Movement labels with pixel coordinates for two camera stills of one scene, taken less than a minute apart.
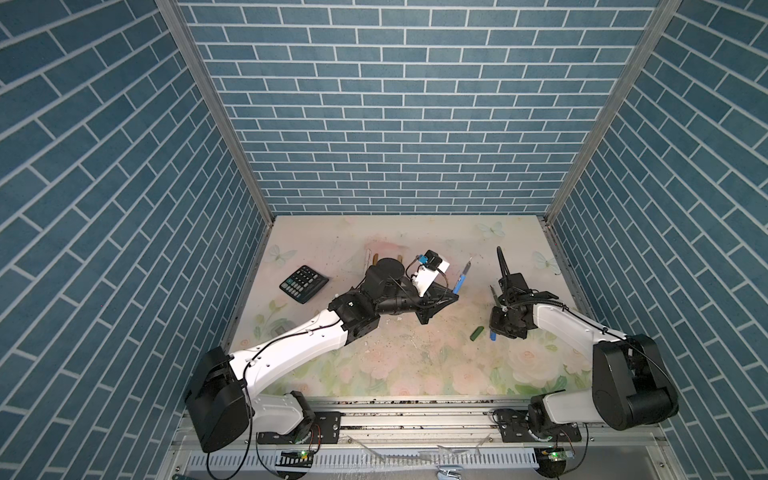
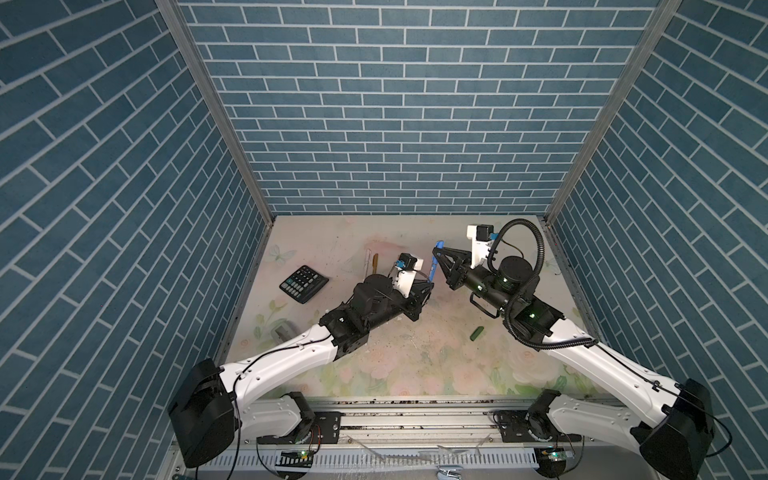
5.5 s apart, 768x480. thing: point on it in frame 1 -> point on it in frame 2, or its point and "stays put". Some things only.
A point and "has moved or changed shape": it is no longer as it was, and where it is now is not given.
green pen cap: [476, 333] stays put
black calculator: [303, 283] stays put
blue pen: [462, 278] has moved or changed shape
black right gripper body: [500, 317] -> [477, 281]
